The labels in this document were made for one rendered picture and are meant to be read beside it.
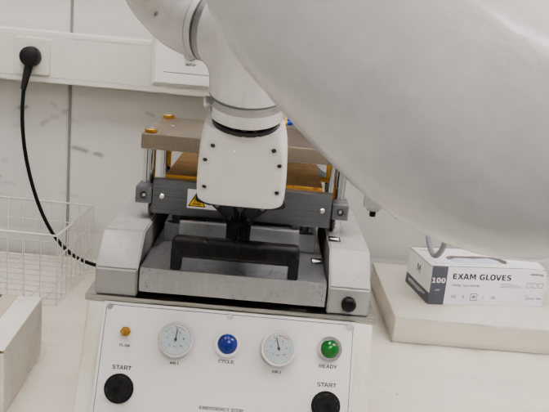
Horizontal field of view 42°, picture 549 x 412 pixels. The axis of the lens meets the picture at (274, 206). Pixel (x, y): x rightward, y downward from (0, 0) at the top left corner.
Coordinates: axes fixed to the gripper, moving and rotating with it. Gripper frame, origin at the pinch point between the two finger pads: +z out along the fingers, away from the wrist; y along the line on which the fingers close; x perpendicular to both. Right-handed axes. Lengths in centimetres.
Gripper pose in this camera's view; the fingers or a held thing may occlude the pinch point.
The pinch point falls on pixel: (238, 230)
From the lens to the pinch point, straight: 87.7
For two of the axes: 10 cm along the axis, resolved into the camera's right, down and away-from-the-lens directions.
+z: -0.8, 8.3, 5.6
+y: 10.0, 0.9, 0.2
